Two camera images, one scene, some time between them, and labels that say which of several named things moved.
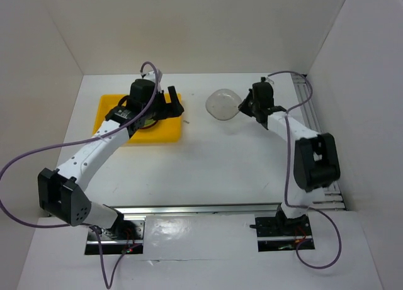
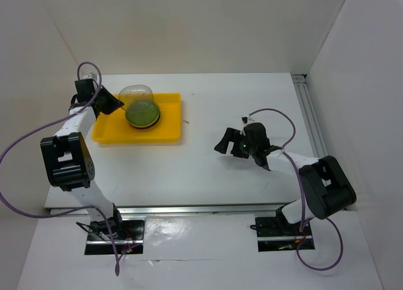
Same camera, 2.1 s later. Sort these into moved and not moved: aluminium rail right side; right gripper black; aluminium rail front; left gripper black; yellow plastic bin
Moved: right gripper black; left gripper black
Not moved: aluminium rail front; yellow plastic bin; aluminium rail right side
